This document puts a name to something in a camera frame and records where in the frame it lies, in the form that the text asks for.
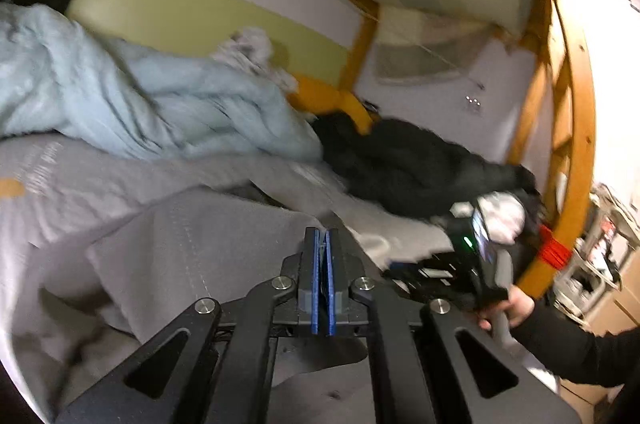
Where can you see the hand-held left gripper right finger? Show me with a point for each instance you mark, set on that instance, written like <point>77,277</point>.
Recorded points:
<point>331,276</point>

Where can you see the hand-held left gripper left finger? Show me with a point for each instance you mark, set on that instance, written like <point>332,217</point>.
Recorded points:
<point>314,276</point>

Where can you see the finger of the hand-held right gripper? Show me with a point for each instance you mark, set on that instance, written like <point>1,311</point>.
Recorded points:
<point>410,276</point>

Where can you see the person's right forearm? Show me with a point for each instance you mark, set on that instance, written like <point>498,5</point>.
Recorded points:
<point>575,344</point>

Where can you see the black clothes pile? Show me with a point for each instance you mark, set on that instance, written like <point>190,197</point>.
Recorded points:
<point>410,164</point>

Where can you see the person's right hand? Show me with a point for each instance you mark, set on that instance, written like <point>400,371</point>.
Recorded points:
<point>515,306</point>

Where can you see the white pink cloth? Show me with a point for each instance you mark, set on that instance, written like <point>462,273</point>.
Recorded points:
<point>502,216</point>

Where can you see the cluttered storage shelf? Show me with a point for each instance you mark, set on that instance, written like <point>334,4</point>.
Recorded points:
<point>605,249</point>

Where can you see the orange yellow cloth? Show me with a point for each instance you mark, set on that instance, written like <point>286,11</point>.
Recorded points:
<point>340,102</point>

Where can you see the pale lavender garment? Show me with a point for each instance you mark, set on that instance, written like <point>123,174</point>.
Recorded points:
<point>250,54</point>

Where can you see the light blue duvet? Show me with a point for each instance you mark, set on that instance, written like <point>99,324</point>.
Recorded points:
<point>125,94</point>

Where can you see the wooden bunk bed frame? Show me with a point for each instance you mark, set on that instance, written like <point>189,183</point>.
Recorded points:
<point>575,129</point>

